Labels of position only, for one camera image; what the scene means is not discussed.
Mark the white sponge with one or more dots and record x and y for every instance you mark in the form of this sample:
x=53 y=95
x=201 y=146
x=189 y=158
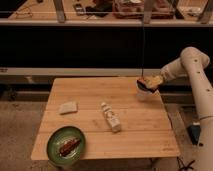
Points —
x=69 y=107

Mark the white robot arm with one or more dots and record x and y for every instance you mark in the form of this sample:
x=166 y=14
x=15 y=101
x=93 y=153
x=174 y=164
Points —
x=192 y=62

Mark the white plastic bottle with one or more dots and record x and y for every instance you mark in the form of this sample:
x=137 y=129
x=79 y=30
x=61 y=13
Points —
x=111 y=118

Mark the wooden table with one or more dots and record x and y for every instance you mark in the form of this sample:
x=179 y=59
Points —
x=145 y=127

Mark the green plate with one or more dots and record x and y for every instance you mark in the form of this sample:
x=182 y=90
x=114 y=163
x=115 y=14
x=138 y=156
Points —
x=61 y=137

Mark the brown sausage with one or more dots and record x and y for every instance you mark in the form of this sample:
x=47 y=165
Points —
x=69 y=146

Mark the red tray on shelf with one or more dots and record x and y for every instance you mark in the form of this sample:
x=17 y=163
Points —
x=161 y=9

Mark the black device on shelf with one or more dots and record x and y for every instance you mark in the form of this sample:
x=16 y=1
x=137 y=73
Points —
x=79 y=9

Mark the black foot pedal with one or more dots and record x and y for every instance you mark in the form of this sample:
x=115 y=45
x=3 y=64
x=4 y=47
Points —
x=194 y=133

